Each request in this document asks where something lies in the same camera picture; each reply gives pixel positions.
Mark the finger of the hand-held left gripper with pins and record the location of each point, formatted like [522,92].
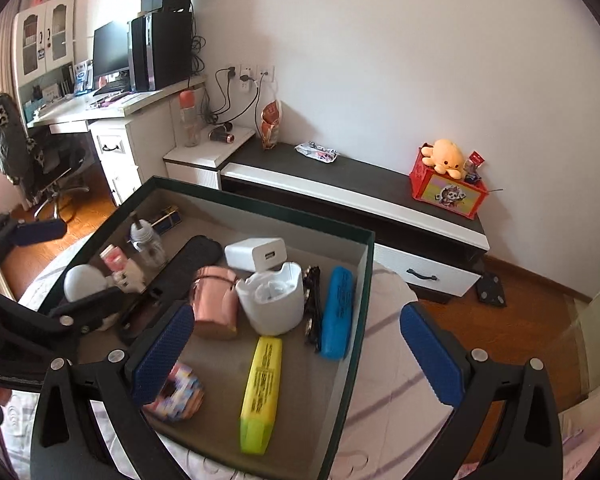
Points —
[40,232]
[97,305]

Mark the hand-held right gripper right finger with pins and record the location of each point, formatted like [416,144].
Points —
[430,360]

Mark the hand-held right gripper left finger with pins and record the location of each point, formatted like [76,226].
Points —
[162,357]

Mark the white round lamp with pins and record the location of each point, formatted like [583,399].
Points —
[82,282]

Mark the pink purple cube toy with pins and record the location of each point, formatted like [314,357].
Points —
[180,396]

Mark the pink white block toy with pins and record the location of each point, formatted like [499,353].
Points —
[122,267]

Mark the rose gold metal can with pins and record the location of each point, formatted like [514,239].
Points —
[215,305]

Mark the black remote control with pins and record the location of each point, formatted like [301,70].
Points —
[177,270]

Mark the yellow highlighter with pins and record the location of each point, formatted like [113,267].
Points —
[261,395]

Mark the blue gold lipstick box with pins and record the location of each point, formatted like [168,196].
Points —
[167,218]

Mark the white plastic holder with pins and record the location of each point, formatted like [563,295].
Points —
[275,302]

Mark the white charger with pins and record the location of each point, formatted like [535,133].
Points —
[255,253]

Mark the pink storage box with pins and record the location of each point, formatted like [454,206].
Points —
[300,410]

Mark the round table with striped cloth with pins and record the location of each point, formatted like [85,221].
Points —
[385,395]

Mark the black office chair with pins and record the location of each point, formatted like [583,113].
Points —
[55,170]

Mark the black floor scale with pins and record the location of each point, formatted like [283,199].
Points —
[491,290]

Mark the dark jacket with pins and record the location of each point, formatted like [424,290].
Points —
[5,140]

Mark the white desk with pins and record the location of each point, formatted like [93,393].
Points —
[125,150]

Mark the black keyboard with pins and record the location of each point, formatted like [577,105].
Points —
[111,91]

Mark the blue white box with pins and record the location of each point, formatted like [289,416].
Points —
[83,77]

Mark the red storage crate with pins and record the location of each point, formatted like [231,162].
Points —
[450,195]

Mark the white nightstand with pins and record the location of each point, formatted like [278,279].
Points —
[200,165]

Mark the pink printed sheet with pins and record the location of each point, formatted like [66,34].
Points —
[580,452]

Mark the beige curtain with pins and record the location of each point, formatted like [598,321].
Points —
[2,60]

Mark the orange cap water bottle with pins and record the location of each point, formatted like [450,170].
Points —
[190,120]

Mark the black top low cabinet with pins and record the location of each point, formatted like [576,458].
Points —
[360,185]

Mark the white glass-door cabinet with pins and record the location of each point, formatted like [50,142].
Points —
[42,40]

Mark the black monitor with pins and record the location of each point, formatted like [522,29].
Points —
[111,52]

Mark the yellow octopus plush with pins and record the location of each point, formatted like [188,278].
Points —
[445,156]

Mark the small black copper device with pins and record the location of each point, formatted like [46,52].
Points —
[222,133]

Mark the black computer tower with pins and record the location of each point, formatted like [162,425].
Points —
[162,52]

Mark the small printed packet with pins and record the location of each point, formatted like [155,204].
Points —
[317,151]

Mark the orange snack bag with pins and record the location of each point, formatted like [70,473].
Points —
[270,125]

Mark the white wall socket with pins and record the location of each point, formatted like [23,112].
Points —
[227,73]
[267,71]
[246,74]

